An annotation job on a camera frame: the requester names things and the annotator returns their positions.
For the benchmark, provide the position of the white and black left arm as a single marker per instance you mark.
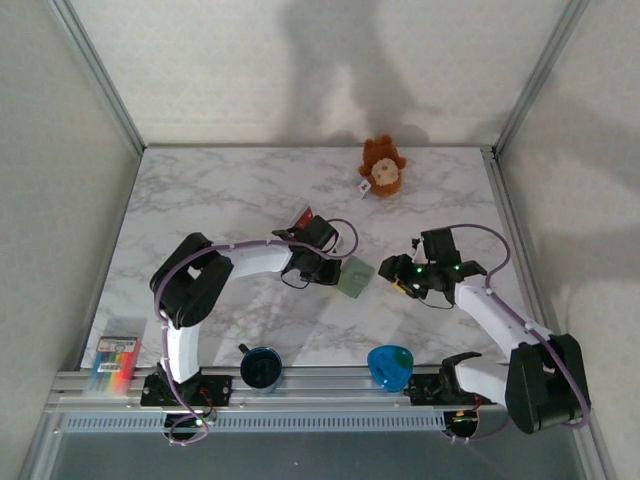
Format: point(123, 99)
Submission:
point(260, 262)

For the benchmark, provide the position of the circuit board with green light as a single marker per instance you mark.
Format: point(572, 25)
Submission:
point(462, 421)
point(197, 424)

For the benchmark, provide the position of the red credit card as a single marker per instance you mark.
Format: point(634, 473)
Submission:
point(304, 217)

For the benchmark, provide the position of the white plush toy tag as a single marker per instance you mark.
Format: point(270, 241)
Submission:
point(364, 189)

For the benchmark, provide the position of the aluminium front rail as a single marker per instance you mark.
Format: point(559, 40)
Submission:
point(325, 400)

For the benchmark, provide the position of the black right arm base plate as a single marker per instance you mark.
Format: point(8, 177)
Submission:
point(422, 392)

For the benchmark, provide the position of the aluminium side rail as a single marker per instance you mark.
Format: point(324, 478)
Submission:
point(501, 195)

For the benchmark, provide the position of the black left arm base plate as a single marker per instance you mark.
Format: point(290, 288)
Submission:
point(220, 390)

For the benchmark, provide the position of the coloured marker pen pack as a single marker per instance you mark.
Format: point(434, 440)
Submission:
point(114, 362)

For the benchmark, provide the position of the blue and green plastic bowl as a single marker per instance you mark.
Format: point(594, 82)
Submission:
point(390, 367)

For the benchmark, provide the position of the aluminium lower frame strut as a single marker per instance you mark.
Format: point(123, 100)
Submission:
point(42, 450)
point(595, 450)

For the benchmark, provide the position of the green card holder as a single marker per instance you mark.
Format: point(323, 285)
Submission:
point(356, 277)

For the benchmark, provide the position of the aluminium frame post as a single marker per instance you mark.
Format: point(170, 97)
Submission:
point(96, 70)
point(540, 70)

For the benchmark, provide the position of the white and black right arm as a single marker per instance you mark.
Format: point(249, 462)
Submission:
point(500, 315)

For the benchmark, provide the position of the red card case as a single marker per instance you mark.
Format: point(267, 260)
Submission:
point(300, 206)

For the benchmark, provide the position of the dark blue cup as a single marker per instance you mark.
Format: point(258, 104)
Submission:
point(261, 370)

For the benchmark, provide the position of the brown plush toy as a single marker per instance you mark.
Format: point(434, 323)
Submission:
point(382, 167)

